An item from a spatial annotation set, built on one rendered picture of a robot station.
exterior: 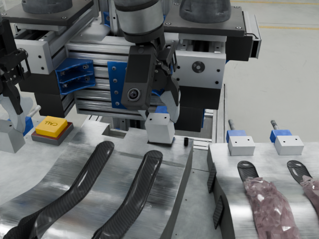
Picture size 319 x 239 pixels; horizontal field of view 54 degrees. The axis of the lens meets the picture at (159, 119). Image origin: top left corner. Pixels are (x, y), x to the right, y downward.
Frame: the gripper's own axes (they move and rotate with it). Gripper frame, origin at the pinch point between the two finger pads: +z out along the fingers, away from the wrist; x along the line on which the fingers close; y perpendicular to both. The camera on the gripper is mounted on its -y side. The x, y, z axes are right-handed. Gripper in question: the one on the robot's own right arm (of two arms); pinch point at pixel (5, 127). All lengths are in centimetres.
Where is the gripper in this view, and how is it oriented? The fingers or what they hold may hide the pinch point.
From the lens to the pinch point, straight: 69.8
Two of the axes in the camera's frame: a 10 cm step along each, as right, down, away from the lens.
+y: 2.8, -5.7, 7.7
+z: 0.0, 8.1, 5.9
